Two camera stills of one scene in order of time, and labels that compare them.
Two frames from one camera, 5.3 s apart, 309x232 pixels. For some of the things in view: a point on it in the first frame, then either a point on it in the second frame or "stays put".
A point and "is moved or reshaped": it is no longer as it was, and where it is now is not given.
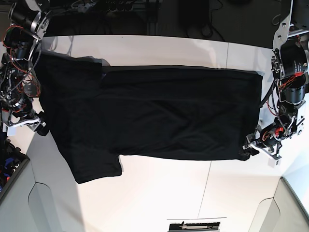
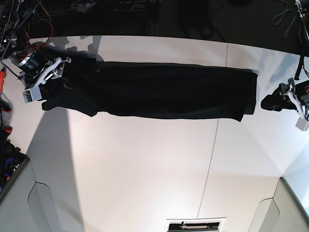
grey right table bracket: x=283 y=212 stays put
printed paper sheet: x=197 y=224 stays put
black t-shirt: x=95 y=112 is moved or reshaped
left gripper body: x=30 y=120 → x=54 y=70
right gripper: x=264 y=139 → x=275 y=102
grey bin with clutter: x=13 y=160 stays put
